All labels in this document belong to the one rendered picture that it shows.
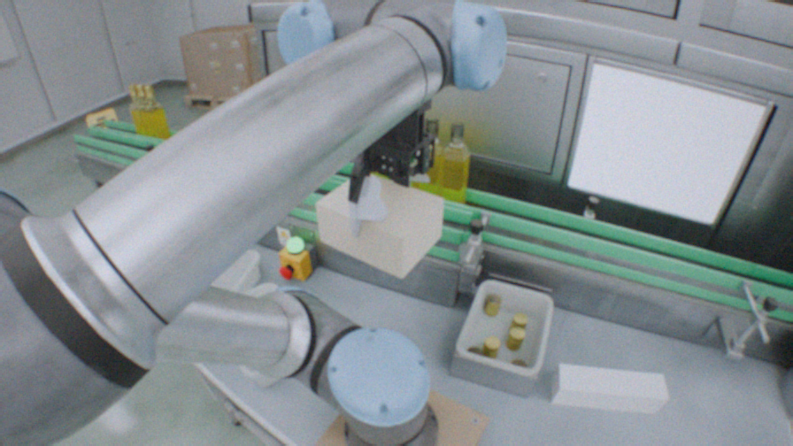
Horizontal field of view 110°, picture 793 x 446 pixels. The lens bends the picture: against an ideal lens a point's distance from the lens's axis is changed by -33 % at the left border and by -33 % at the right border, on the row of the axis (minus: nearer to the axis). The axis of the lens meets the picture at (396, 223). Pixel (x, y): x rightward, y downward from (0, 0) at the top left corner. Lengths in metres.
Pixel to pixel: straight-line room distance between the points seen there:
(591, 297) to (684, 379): 0.30
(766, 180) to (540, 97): 0.61
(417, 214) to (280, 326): 0.26
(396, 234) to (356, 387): 0.22
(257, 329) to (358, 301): 0.56
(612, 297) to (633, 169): 0.31
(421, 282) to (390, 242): 0.38
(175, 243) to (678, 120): 0.94
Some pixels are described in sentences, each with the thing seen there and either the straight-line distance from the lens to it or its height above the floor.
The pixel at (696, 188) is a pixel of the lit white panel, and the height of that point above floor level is 1.07.
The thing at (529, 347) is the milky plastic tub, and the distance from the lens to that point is 0.89.
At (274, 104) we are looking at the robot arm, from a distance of 0.21.
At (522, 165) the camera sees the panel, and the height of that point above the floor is 1.02.
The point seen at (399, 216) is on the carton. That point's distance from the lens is 0.58.
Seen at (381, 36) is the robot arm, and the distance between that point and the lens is 0.27.
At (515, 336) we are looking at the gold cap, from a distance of 0.85.
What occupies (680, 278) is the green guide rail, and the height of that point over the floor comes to 0.92.
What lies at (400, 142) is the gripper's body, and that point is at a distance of 0.53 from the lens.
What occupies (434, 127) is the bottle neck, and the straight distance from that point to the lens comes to 0.87.
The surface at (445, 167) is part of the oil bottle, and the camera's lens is 0.89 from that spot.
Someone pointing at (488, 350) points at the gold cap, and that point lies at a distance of 0.82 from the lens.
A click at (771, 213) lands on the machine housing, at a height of 1.05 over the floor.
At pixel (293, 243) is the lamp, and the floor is 0.85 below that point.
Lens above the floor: 1.46
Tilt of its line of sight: 36 degrees down
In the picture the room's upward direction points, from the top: straight up
